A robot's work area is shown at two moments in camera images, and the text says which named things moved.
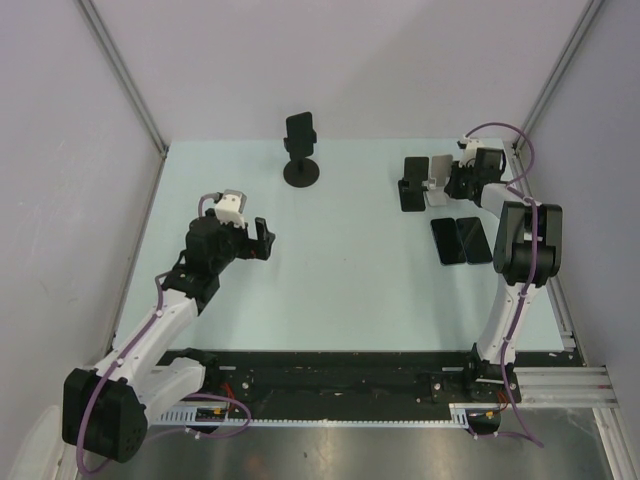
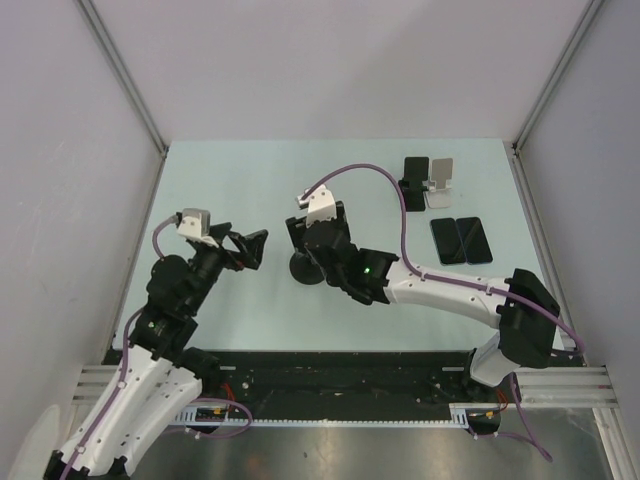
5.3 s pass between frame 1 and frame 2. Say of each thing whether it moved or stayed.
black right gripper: moved
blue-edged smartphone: stayed
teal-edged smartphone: stayed
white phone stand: stayed
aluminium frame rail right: stayed
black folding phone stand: stayed
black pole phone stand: moved
